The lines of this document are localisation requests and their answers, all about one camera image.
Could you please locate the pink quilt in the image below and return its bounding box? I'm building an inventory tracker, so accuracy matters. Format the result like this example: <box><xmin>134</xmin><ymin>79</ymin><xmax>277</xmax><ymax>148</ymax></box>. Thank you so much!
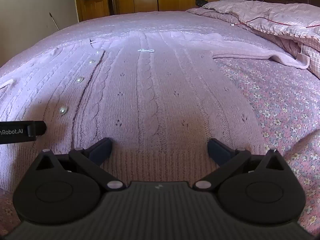
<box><xmin>186</xmin><ymin>0</ymin><xmax>320</xmax><ymax>78</ymax></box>

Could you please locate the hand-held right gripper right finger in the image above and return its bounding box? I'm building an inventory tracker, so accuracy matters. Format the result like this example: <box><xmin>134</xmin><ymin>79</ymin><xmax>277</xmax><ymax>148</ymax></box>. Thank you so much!
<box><xmin>192</xmin><ymin>138</ymin><xmax>288</xmax><ymax>192</ymax></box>

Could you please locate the thin metal rod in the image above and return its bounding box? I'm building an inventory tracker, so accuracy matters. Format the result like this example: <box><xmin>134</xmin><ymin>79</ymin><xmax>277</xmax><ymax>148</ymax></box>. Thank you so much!
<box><xmin>49</xmin><ymin>12</ymin><xmax>60</xmax><ymax>31</ymax></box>

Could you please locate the pink knit cardigan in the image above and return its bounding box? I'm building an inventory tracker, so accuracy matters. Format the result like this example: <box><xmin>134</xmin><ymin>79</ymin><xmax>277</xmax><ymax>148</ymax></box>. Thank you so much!
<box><xmin>0</xmin><ymin>31</ymin><xmax>311</xmax><ymax>195</ymax></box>

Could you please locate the pink floral bed sheet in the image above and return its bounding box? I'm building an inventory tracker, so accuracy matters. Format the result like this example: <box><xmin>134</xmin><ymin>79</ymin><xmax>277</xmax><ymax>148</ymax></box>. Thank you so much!
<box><xmin>0</xmin><ymin>10</ymin><xmax>320</xmax><ymax>238</ymax></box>

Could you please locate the red cable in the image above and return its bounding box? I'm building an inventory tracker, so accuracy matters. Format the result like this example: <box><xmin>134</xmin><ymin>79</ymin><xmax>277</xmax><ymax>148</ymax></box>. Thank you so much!
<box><xmin>231</xmin><ymin>16</ymin><xmax>320</xmax><ymax>29</ymax></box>

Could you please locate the wooden door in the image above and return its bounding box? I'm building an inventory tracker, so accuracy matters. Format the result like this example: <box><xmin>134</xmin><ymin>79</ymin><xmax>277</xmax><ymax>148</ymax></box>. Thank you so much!
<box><xmin>73</xmin><ymin>0</ymin><xmax>111</xmax><ymax>22</ymax></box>

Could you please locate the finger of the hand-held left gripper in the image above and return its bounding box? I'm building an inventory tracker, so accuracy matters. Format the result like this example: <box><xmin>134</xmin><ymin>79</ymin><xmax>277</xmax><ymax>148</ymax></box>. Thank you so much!
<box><xmin>27</xmin><ymin>120</ymin><xmax>47</xmax><ymax>141</ymax></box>

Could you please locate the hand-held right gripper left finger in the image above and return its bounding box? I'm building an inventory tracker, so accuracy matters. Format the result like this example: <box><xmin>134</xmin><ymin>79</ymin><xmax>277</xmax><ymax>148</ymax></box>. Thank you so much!
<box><xmin>35</xmin><ymin>137</ymin><xmax>127</xmax><ymax>191</ymax></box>

